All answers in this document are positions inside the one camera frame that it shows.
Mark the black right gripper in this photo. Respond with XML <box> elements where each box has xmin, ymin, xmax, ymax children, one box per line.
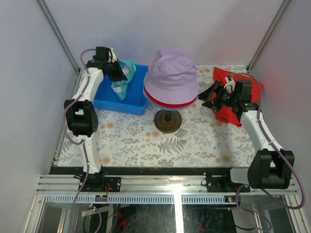
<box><xmin>195</xmin><ymin>81</ymin><xmax>238</xmax><ymax>112</ymax></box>

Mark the teal and white hat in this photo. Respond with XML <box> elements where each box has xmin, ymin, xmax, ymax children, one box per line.
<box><xmin>111</xmin><ymin>59</ymin><xmax>137</xmax><ymax>100</ymax></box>

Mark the red bucket hat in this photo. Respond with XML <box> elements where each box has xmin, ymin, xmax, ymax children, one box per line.
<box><xmin>143</xmin><ymin>88</ymin><xmax>198</xmax><ymax>109</ymax></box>

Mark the lavender hat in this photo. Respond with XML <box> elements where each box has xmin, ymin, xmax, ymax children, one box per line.
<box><xmin>144</xmin><ymin>47</ymin><xmax>199</xmax><ymax>104</ymax></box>

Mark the blue bucket hat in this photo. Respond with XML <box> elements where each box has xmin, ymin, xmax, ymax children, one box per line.
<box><xmin>143</xmin><ymin>92</ymin><xmax>198</xmax><ymax>111</ymax></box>

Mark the mannequin head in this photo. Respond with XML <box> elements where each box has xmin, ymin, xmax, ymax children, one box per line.
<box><xmin>154</xmin><ymin>110</ymin><xmax>182</xmax><ymax>133</ymax></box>

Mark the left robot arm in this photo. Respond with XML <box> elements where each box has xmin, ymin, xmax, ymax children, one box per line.
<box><xmin>63</xmin><ymin>47</ymin><xmax>127</xmax><ymax>174</ymax></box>

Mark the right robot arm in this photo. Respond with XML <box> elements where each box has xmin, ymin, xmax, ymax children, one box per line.
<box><xmin>198</xmin><ymin>79</ymin><xmax>294</xmax><ymax>192</ymax></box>

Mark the blue plastic bin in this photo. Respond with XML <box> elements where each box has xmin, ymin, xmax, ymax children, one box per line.
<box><xmin>93</xmin><ymin>63</ymin><xmax>150</xmax><ymax>116</ymax></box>

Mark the red cloth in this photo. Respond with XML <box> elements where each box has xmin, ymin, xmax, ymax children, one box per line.
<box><xmin>198</xmin><ymin>67</ymin><xmax>264</xmax><ymax>127</ymax></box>

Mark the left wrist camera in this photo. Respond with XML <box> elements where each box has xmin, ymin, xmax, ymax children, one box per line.
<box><xmin>107</xmin><ymin>48</ymin><xmax>118</xmax><ymax>63</ymax></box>

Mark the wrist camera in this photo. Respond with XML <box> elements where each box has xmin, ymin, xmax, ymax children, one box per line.
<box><xmin>107</xmin><ymin>48</ymin><xmax>118</xmax><ymax>63</ymax></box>
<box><xmin>224</xmin><ymin>75</ymin><xmax>235</xmax><ymax>93</ymax></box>

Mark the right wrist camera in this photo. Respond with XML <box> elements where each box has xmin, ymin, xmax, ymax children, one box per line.
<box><xmin>224</xmin><ymin>75</ymin><xmax>235</xmax><ymax>93</ymax></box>

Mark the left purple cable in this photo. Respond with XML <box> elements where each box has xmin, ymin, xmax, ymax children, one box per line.
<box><xmin>62</xmin><ymin>48</ymin><xmax>103</xmax><ymax>233</ymax></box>

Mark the aluminium rail frame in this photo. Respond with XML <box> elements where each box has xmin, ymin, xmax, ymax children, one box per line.
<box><xmin>24</xmin><ymin>167</ymin><xmax>302</xmax><ymax>233</ymax></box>

